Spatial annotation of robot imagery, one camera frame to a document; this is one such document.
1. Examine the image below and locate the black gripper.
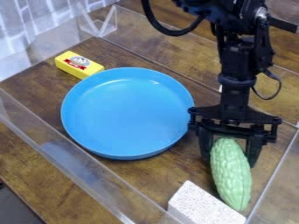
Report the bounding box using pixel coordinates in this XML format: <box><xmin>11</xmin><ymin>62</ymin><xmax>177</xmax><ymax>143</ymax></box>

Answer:
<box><xmin>189</xmin><ymin>73</ymin><xmax>282</xmax><ymax>168</ymax></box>

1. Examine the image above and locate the green bitter gourd toy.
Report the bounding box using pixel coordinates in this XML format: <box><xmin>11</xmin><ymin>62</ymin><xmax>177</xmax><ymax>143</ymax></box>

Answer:
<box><xmin>210</xmin><ymin>137</ymin><xmax>253</xmax><ymax>211</ymax></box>

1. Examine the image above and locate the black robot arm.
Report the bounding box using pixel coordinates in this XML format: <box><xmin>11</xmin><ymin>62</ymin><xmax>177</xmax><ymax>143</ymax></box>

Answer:
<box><xmin>173</xmin><ymin>0</ymin><xmax>282</xmax><ymax>165</ymax></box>

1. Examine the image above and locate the blue round tray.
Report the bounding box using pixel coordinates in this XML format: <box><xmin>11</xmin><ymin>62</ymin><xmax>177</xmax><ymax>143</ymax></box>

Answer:
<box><xmin>61</xmin><ymin>67</ymin><xmax>194</xmax><ymax>160</ymax></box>

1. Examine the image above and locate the white speckled foam block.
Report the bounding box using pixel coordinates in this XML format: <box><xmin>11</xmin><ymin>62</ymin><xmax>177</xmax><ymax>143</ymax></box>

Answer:
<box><xmin>169</xmin><ymin>180</ymin><xmax>248</xmax><ymax>224</ymax></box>

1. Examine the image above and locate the black baseboard strip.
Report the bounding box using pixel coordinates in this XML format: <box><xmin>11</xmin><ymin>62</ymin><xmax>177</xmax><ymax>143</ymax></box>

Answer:
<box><xmin>270</xmin><ymin>17</ymin><xmax>299</xmax><ymax>34</ymax></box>

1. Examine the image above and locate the yellow rectangular box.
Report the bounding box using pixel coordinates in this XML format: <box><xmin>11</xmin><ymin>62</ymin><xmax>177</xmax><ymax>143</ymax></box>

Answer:
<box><xmin>55</xmin><ymin>51</ymin><xmax>106</xmax><ymax>80</ymax></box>

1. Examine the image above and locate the clear acrylic enclosure wall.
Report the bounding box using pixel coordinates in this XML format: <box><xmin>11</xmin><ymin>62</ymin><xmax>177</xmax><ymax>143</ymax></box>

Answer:
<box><xmin>0</xmin><ymin>0</ymin><xmax>299</xmax><ymax>224</ymax></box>

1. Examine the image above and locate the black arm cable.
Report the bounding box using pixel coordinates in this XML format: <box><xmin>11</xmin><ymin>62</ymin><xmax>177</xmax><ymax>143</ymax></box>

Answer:
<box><xmin>141</xmin><ymin>0</ymin><xmax>209</xmax><ymax>38</ymax></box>

